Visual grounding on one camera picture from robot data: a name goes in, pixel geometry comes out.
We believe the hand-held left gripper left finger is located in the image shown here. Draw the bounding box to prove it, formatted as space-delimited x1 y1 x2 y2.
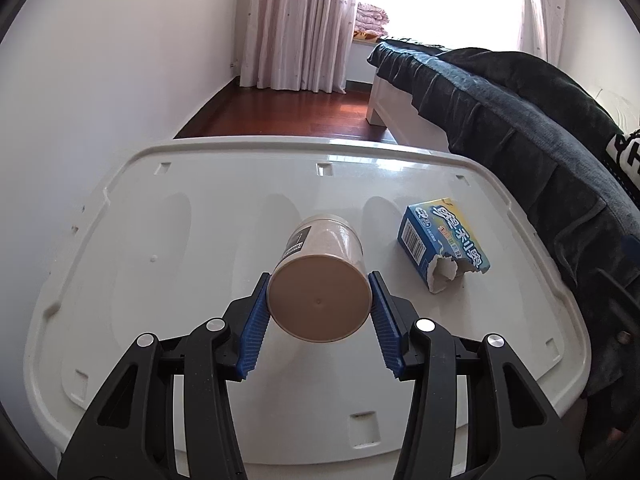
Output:
57 272 274 480

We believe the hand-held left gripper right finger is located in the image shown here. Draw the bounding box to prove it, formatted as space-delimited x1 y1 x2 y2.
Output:
367 270 583 480

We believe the beige cylindrical jar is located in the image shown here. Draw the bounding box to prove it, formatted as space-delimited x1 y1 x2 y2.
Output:
266 214 374 345

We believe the grey storage box lid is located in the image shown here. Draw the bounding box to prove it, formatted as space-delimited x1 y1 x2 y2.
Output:
22 135 592 453

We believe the torn blue biscuit box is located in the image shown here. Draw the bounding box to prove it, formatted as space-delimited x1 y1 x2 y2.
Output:
397 197 492 295

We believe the dark plush blanket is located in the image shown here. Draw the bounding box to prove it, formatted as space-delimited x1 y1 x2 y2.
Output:
440 46 623 161

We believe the black and white pillow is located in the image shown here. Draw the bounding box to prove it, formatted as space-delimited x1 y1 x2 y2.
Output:
602 127 640 187

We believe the pink patterned curtain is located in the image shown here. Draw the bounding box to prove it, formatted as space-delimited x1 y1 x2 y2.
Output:
239 0 362 94
520 0 569 58

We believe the folded pink quilt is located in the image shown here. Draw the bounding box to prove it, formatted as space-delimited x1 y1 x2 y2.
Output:
356 2 390 36

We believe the white bed frame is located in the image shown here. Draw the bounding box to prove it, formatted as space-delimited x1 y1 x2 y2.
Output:
366 66 451 153

